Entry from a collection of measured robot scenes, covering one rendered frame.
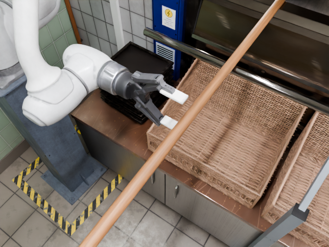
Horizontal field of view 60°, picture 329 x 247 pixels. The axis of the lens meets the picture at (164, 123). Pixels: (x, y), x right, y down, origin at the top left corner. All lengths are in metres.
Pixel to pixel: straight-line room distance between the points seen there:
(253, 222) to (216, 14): 0.91
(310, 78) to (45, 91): 1.01
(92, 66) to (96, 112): 0.75
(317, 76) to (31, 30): 1.05
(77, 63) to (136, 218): 1.24
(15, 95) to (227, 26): 0.92
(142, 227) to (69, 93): 1.23
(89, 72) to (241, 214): 0.87
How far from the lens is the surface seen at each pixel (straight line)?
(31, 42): 0.78
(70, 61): 0.88
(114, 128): 1.50
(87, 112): 1.59
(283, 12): 1.22
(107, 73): 0.83
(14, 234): 2.07
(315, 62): 1.30
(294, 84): 1.39
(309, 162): 1.53
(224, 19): 1.35
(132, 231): 1.87
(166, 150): 0.70
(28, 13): 0.78
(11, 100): 1.26
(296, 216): 0.98
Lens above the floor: 1.81
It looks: 55 degrees down
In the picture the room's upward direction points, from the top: straight up
